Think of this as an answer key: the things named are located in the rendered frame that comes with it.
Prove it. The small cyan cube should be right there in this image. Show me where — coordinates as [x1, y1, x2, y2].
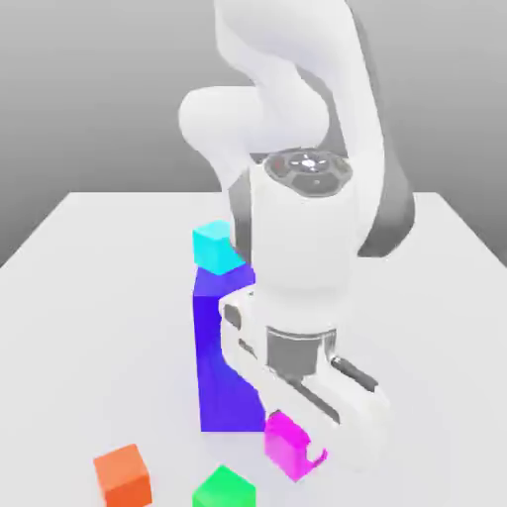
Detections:
[192, 220, 248, 277]

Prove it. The small orange cube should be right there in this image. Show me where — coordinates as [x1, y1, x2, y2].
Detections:
[92, 443, 154, 507]

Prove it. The small green cube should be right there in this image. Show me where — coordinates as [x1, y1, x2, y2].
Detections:
[191, 464, 257, 507]

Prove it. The small magenta cube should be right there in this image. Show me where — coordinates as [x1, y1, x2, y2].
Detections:
[263, 410, 329, 483]

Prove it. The large blue box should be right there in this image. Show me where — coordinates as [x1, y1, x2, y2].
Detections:
[192, 262, 267, 434]

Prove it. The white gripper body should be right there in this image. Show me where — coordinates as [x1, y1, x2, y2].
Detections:
[257, 362, 393, 473]

